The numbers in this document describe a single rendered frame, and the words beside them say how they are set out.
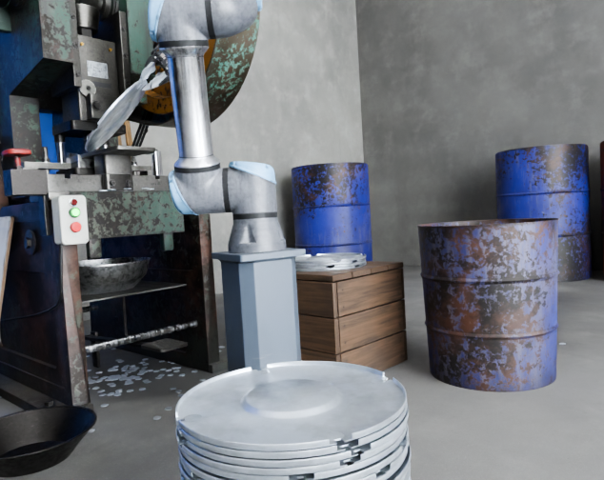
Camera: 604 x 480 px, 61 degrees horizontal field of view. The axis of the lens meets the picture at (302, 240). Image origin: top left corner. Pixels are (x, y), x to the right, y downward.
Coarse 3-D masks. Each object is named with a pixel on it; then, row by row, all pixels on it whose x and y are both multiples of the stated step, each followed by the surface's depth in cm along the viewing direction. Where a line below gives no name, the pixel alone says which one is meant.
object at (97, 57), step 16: (80, 48) 171; (96, 48) 175; (112, 48) 179; (80, 64) 171; (96, 64) 175; (112, 64) 179; (96, 80) 175; (112, 80) 179; (64, 96) 177; (80, 96) 171; (96, 96) 172; (112, 96) 176; (64, 112) 178; (80, 112) 171; (96, 112) 172
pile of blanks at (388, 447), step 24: (408, 408) 64; (384, 432) 56; (408, 432) 63; (192, 456) 57; (216, 456) 54; (240, 456) 53; (264, 456) 52; (288, 456) 52; (312, 456) 54; (336, 456) 53; (360, 456) 54; (384, 456) 57; (408, 456) 63
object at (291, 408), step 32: (224, 384) 74; (256, 384) 73; (288, 384) 70; (320, 384) 69; (352, 384) 70; (384, 384) 70; (224, 416) 62; (256, 416) 61; (288, 416) 60; (320, 416) 60; (352, 416) 59; (384, 416) 59; (256, 448) 52; (288, 448) 52
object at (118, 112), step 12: (144, 84) 162; (120, 96) 150; (132, 96) 161; (120, 108) 157; (132, 108) 172; (108, 120) 155; (120, 120) 170; (96, 132) 154; (108, 132) 167; (96, 144) 164
